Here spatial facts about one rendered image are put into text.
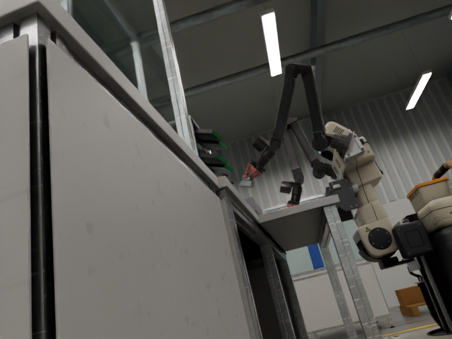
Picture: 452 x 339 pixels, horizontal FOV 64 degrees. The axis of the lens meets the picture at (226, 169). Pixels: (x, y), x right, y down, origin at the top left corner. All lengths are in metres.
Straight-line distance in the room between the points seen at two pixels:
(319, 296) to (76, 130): 5.30
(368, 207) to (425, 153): 9.47
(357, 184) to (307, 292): 3.78
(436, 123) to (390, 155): 1.56
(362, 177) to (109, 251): 1.71
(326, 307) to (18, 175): 5.35
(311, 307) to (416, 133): 7.17
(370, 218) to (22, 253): 1.71
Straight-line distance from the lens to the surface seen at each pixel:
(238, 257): 0.88
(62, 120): 0.36
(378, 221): 1.89
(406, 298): 7.07
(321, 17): 7.52
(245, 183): 1.96
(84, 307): 0.32
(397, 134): 11.40
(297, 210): 1.37
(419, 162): 11.19
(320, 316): 5.56
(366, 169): 1.99
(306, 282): 5.56
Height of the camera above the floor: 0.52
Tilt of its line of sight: 22 degrees up
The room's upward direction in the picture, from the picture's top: 13 degrees counter-clockwise
